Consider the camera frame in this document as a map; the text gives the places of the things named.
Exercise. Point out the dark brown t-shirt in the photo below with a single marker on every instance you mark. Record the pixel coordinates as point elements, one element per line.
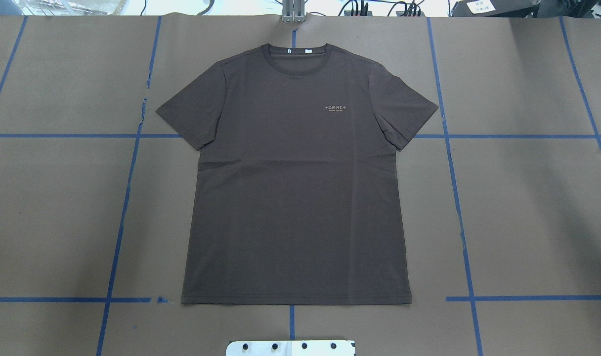
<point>297,199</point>

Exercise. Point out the aluminium frame post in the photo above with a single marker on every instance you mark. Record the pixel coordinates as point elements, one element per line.
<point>293,11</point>

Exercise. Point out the black box with label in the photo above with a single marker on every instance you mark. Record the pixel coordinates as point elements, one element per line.
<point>510,8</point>

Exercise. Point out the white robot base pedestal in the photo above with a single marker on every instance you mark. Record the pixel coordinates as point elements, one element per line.
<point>292,348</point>

